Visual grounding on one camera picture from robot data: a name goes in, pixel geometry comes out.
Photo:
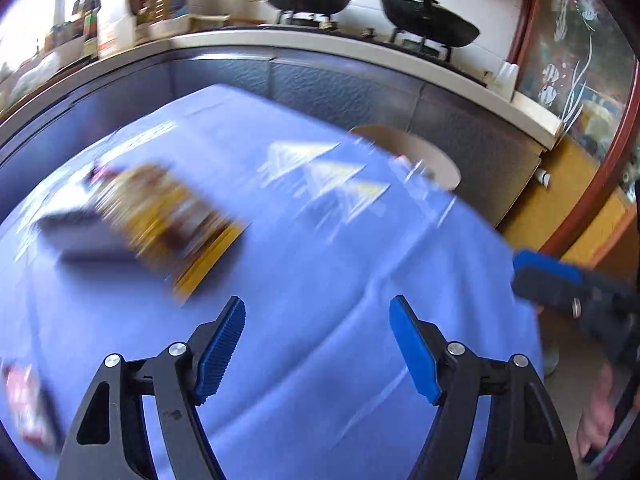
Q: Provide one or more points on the round wooden stool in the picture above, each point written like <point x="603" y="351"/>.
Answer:
<point x="415" y="155"/>

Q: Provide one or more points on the yellow snack packet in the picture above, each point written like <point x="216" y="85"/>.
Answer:
<point x="165" y="220"/>

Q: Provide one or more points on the etched glass door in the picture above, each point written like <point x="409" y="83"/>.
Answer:
<point x="575" y="60"/>

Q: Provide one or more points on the white pipe fitting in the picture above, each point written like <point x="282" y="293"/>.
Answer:
<point x="543" y="177"/>

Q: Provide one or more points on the smartphone with pink case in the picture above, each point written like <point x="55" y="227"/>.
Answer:
<point x="27" y="405"/>

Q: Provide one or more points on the grey kitchen cabinet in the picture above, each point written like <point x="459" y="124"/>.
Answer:
<point x="350" y="95"/>

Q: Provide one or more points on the dark packet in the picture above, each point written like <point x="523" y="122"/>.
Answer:
<point x="80" y="235"/>

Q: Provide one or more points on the stack of white cups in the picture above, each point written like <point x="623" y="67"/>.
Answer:
<point x="505" y="82"/>

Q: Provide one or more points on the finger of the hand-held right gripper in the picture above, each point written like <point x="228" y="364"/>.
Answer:
<point x="545" y="270"/>

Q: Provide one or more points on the blue printed tablecloth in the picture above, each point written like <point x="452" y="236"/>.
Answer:
<point x="310" y="260"/>

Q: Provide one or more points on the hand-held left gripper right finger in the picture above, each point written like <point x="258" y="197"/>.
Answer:
<point x="415" y="350"/>

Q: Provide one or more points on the gas stove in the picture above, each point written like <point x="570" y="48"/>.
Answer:
<point x="350" y="30"/>

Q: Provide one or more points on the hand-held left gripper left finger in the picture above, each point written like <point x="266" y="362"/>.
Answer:
<point x="220" y="350"/>

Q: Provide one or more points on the person's right hand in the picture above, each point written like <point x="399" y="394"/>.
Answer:
<point x="597" y="415"/>

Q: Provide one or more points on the white plastic jug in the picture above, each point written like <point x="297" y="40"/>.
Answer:
<point x="117" y="27"/>

